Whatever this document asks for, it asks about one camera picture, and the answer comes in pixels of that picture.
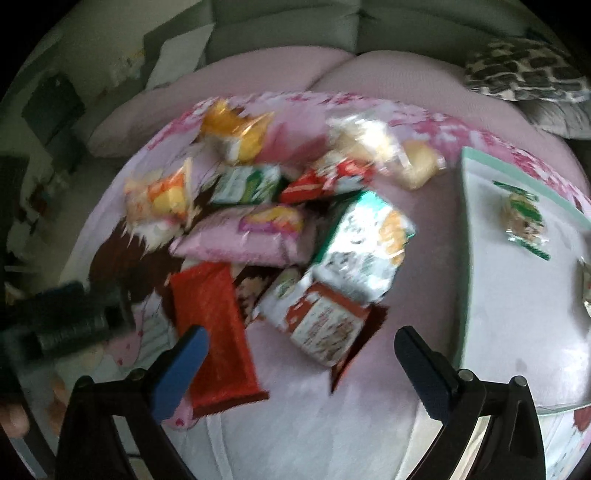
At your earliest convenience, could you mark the dark red snack packet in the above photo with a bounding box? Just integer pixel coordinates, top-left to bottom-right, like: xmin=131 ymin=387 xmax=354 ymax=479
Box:
xmin=330 ymin=305 xmax=389 ymax=393

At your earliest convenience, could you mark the yellow cake packet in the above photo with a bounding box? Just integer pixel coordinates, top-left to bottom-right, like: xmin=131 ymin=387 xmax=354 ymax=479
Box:
xmin=399 ymin=141 xmax=446 ymax=190

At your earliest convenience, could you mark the pale snack packet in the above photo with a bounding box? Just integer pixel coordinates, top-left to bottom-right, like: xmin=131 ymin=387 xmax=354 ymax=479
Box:
xmin=579 ymin=261 xmax=591 ymax=319

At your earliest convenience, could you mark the person's left hand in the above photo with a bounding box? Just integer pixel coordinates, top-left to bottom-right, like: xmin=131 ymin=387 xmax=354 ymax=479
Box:
xmin=0 ymin=401 xmax=31 ymax=439

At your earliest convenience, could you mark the red snack bar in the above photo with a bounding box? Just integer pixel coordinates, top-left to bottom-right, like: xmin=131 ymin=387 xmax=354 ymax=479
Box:
xmin=168 ymin=263 xmax=269 ymax=418

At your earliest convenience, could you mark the orange yellow snack packet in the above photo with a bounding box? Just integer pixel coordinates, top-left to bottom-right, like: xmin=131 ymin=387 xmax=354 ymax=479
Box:
xmin=199 ymin=99 xmax=274 ymax=164

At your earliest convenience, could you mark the white sheet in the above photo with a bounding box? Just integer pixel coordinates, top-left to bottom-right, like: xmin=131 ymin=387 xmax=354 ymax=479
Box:
xmin=148 ymin=23 xmax=215 ymax=90

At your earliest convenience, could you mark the clear bread packet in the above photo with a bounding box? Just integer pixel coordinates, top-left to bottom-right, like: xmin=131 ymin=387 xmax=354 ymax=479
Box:
xmin=329 ymin=117 xmax=407 ymax=167

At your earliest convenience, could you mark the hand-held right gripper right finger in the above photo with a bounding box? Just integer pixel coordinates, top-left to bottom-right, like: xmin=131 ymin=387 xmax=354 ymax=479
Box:
xmin=394 ymin=325 xmax=549 ymax=480

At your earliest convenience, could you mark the white orange bread packet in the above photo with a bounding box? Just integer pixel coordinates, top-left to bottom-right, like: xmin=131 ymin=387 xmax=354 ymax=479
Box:
xmin=124 ymin=159 xmax=195 ymax=232

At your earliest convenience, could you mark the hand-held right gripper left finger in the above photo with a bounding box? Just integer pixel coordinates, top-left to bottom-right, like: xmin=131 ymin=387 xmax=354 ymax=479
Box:
xmin=54 ymin=324 xmax=211 ymax=480

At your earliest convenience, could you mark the white box with mint rim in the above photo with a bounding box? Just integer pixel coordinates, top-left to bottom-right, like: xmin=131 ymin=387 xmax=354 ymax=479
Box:
xmin=452 ymin=147 xmax=591 ymax=416

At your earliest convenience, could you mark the small green striped candy packet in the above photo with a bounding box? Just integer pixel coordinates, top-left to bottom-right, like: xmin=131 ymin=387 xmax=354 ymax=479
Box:
xmin=492 ymin=180 xmax=552 ymax=261

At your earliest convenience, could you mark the grey quilted pillow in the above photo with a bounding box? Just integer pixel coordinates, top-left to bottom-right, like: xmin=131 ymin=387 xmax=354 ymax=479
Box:
xmin=517 ymin=99 xmax=591 ymax=139

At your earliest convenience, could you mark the pink snack packet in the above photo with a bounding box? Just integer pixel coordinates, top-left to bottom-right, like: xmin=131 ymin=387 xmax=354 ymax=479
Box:
xmin=170 ymin=205 xmax=308 ymax=268

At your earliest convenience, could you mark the black white patterned pillow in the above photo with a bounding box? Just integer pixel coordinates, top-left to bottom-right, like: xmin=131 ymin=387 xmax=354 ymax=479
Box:
xmin=464 ymin=39 xmax=591 ymax=102

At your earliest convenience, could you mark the dark board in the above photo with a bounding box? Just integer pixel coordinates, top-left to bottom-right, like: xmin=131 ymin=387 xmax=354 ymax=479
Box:
xmin=21 ymin=74 xmax=86 ymax=144

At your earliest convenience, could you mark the pink printed blanket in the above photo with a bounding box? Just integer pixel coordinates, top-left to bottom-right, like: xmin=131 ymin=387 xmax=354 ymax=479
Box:
xmin=32 ymin=90 xmax=591 ymax=480

